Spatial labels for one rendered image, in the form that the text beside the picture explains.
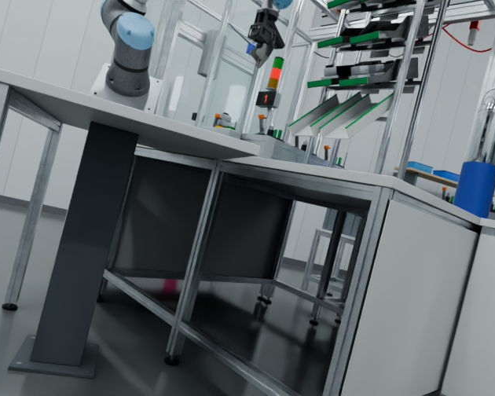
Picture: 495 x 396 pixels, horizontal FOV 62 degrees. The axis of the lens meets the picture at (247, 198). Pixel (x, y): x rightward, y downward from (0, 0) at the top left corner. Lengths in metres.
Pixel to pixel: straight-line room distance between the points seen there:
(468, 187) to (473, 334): 0.67
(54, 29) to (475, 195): 4.64
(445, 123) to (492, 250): 5.22
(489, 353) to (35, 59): 4.97
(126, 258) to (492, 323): 1.74
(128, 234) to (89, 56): 3.32
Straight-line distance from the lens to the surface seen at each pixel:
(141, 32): 1.44
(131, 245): 2.39
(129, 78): 1.50
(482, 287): 1.82
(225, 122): 2.07
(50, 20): 5.51
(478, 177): 2.14
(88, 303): 1.55
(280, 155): 1.65
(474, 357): 1.84
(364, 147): 6.09
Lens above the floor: 0.71
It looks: level
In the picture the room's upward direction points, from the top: 14 degrees clockwise
